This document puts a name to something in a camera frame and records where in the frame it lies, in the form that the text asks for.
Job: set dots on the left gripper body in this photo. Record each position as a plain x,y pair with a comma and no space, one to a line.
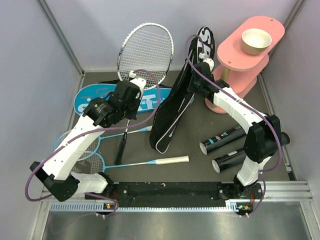
131,110

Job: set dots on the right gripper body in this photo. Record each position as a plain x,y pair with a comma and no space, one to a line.
195,85

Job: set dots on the black sport racket bag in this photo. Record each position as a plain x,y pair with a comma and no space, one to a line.
170,111

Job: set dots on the black grip badminton racket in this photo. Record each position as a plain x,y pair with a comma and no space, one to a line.
148,51

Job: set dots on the black shuttlecock tube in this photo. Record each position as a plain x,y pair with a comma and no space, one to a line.
229,160
221,140

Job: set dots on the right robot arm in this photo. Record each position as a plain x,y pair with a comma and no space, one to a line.
263,132

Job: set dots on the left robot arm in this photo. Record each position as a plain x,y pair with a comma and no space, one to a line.
100,113

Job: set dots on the blue badminton racket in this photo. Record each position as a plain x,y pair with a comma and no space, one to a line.
93,148

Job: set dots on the white badminton racket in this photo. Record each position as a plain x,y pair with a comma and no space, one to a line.
93,162

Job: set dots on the blue sport racket bag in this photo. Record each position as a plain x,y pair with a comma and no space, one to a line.
101,90

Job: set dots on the pink three-tier shelf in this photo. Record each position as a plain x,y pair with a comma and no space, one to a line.
239,69

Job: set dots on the gold white bowl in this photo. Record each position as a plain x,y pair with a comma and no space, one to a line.
254,41

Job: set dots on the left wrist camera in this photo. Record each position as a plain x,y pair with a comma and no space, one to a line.
140,82

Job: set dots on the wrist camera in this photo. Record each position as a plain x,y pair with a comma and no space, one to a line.
140,82
209,61

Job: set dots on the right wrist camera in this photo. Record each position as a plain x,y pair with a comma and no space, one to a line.
209,61

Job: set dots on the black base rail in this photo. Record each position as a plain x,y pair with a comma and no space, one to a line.
176,197

